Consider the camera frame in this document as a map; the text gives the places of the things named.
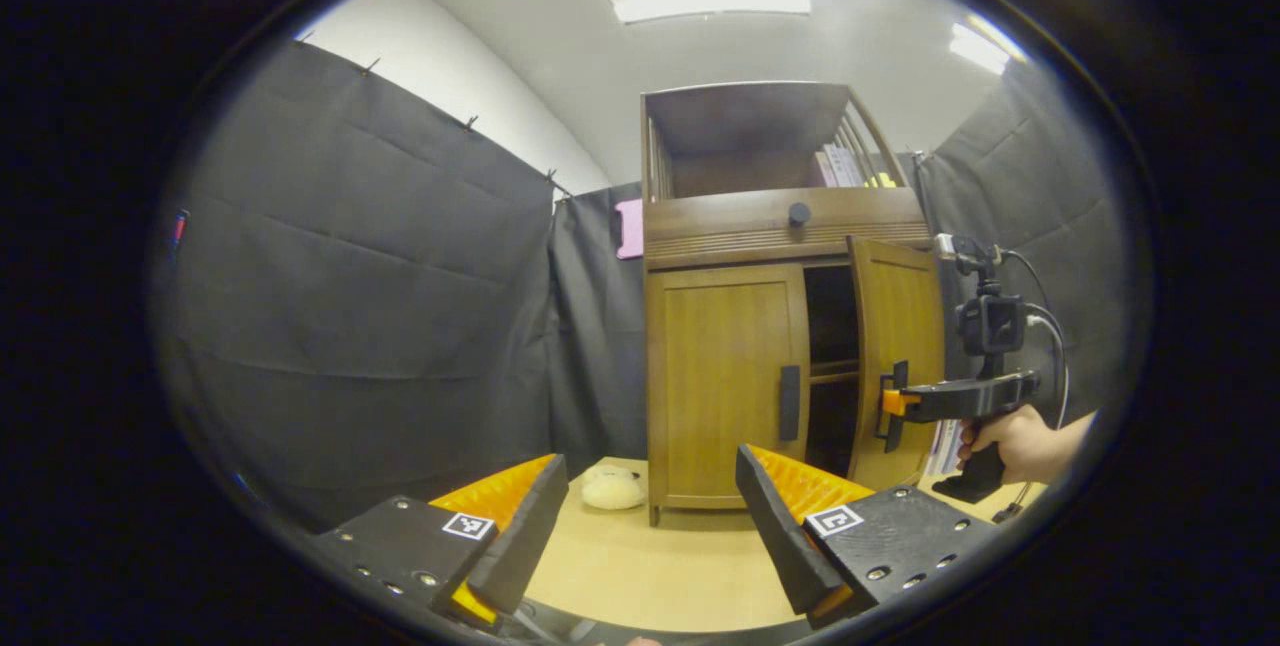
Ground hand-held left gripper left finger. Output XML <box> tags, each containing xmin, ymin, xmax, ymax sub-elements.
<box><xmin>305</xmin><ymin>453</ymin><xmax>569</xmax><ymax>627</ymax></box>

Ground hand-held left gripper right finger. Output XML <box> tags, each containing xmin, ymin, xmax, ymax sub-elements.
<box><xmin>735</xmin><ymin>443</ymin><xmax>996</xmax><ymax>629</ymax></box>

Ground black door handle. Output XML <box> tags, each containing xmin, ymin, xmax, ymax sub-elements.
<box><xmin>779</xmin><ymin>364</ymin><xmax>802</xmax><ymax>443</ymax></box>
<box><xmin>876</xmin><ymin>360</ymin><xmax>909</xmax><ymax>454</ymax></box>

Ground wooden shoe cabinet door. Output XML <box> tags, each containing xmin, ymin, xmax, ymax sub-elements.
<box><xmin>647</xmin><ymin>263</ymin><xmax>811</xmax><ymax>510</ymax></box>
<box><xmin>848</xmin><ymin>236</ymin><xmax>947</xmax><ymax>492</ymax></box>

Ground wooden double-door shoe cabinet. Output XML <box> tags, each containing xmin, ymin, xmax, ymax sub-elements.
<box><xmin>640</xmin><ymin>81</ymin><xmax>949</xmax><ymax>527</ymax></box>

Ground white books beside cabinet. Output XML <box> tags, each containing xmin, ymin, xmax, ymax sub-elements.
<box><xmin>925</xmin><ymin>418</ymin><xmax>966</xmax><ymax>477</ymax></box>

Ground books on cabinet shelf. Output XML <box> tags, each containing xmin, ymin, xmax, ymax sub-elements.
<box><xmin>815</xmin><ymin>143</ymin><xmax>871</xmax><ymax>189</ymax></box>

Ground wooden cabinet drawer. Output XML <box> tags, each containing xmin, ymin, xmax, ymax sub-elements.
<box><xmin>645</xmin><ymin>186</ymin><xmax>931</xmax><ymax>272</ymax></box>

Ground white round soft object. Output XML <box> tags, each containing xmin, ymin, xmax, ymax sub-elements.
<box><xmin>581</xmin><ymin>464</ymin><xmax>647</xmax><ymax>511</ymax></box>

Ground small ceiling light panel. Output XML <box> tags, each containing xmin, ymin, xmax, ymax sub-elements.
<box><xmin>948</xmin><ymin>21</ymin><xmax>1013</xmax><ymax>77</ymax></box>

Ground gripper camera cable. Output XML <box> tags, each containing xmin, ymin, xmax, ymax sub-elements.
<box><xmin>995</xmin><ymin>248</ymin><xmax>1071</xmax><ymax>432</ymax></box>

